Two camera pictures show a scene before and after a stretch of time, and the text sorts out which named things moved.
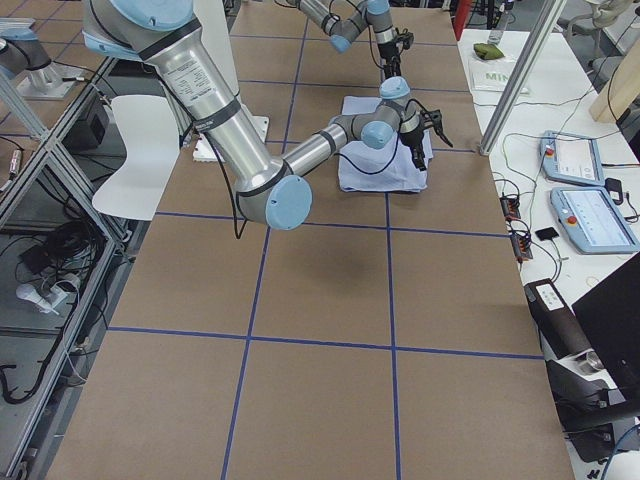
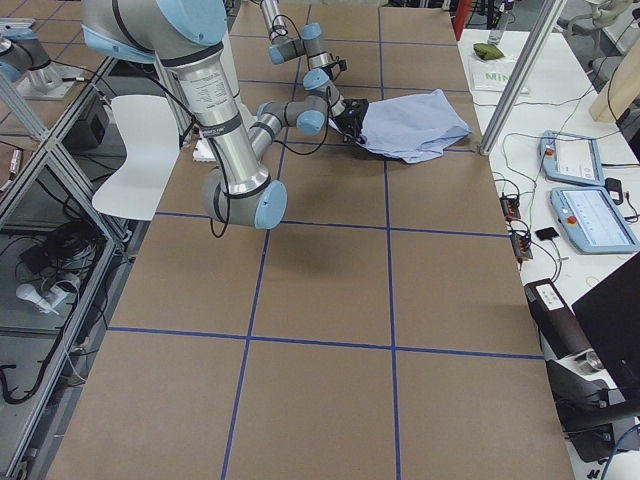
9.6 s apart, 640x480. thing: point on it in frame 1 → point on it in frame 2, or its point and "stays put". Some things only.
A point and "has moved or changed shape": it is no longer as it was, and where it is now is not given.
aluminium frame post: x=548 y=19 stays put
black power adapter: x=615 y=190 stays put
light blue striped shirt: x=388 y=169 has moved or changed shape
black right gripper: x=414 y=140 → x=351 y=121
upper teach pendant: x=571 y=157 stays put
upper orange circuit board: x=510 y=207 stays put
